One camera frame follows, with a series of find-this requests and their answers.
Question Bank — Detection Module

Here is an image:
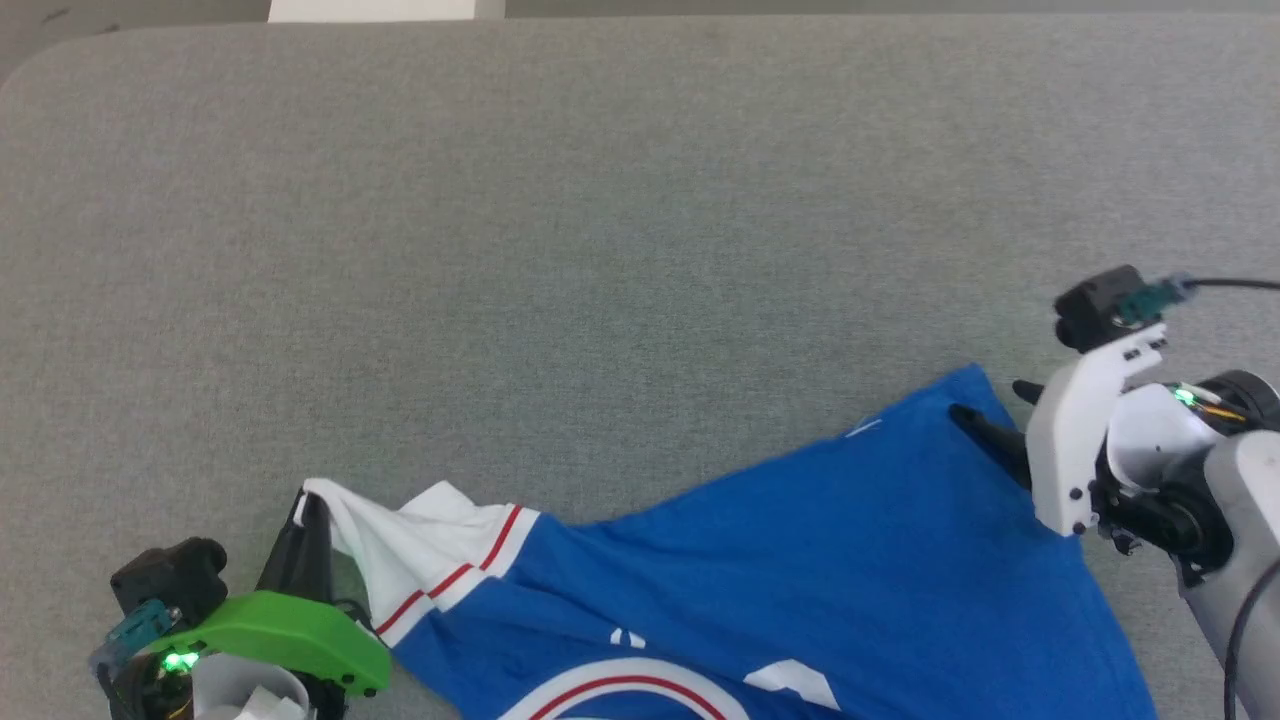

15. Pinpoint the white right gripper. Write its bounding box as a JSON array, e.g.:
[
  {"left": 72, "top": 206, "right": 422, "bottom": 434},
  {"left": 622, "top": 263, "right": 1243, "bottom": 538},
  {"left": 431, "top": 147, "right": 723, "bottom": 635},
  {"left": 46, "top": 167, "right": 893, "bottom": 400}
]
[{"left": 948, "top": 322, "right": 1233, "bottom": 581}]

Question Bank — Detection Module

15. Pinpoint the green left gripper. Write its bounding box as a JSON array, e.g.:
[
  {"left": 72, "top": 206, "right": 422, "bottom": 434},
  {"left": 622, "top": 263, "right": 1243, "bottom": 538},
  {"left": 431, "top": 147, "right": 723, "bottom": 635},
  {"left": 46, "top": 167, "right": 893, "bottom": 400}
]
[{"left": 110, "top": 493, "right": 391, "bottom": 720}]

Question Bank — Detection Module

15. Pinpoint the blue white red sports jersey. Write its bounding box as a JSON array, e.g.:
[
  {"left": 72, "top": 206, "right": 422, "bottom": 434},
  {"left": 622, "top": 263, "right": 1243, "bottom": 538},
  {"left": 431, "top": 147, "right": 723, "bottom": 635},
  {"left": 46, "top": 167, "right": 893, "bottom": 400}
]
[{"left": 293, "top": 363, "right": 1161, "bottom": 720}]

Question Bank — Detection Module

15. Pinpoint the grey fabric cushion surface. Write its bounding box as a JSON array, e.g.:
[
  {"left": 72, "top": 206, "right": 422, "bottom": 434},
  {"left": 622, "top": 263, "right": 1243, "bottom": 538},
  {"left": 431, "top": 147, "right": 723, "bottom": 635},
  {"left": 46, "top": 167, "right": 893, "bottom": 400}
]
[{"left": 0, "top": 14, "right": 1280, "bottom": 720}]

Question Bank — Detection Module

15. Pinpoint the white rectangular pillar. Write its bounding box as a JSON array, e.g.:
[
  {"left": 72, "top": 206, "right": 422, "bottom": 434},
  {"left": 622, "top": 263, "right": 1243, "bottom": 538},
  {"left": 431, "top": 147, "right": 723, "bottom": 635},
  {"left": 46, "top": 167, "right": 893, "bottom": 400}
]
[{"left": 268, "top": 0, "right": 507, "bottom": 23}]

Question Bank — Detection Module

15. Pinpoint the white paper label strap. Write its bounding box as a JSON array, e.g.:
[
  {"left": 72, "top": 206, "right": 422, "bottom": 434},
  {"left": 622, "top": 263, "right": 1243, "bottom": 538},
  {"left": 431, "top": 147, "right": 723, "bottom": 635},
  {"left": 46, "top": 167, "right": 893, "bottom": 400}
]
[{"left": 235, "top": 685, "right": 307, "bottom": 720}]

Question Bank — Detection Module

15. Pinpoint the teal cable connector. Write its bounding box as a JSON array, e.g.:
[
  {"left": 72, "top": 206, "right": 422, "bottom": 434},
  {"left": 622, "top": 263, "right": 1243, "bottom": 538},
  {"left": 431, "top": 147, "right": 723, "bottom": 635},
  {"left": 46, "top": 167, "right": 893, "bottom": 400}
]
[
  {"left": 1118, "top": 278, "right": 1197, "bottom": 327},
  {"left": 90, "top": 600, "right": 183, "bottom": 673}
]

